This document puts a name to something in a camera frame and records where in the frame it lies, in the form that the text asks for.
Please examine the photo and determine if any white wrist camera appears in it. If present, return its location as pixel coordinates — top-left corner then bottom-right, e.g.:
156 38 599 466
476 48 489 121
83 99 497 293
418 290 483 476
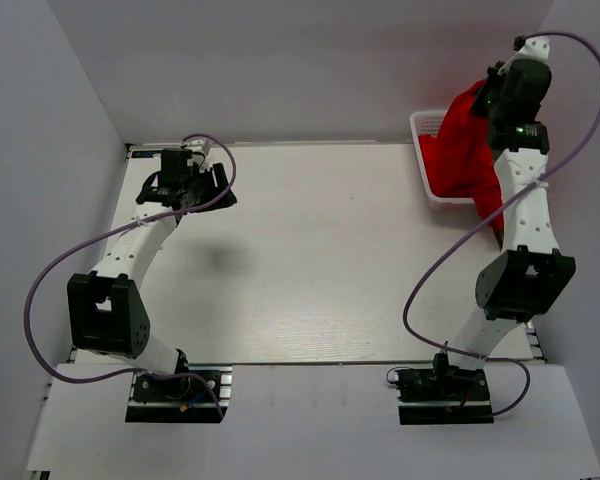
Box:
511 36 550 63
180 138 212 170

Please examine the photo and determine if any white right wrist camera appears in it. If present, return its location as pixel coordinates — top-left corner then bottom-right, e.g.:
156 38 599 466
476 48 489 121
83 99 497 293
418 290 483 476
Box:
511 36 550 63

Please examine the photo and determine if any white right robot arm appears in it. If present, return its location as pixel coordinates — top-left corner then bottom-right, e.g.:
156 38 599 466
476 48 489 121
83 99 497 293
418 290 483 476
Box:
431 59 576 399

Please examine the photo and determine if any red t shirt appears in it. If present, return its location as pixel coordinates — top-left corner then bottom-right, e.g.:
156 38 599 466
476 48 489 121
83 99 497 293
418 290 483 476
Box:
429 80 502 219

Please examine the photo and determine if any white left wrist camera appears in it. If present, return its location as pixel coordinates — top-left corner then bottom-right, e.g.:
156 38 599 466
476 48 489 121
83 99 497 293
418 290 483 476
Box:
180 138 212 170

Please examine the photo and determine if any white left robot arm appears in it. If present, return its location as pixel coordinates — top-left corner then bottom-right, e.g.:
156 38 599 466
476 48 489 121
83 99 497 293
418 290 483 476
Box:
67 140 237 399

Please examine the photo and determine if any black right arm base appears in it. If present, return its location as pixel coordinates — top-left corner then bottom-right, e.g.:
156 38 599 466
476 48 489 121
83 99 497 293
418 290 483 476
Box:
386 367 494 426

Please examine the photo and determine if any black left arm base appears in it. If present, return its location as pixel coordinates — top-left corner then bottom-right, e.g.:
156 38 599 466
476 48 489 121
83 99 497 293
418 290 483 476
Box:
125 366 233 424

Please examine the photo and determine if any white plastic basket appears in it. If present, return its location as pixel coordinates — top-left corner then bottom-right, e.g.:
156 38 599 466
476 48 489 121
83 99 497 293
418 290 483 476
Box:
409 110 475 211

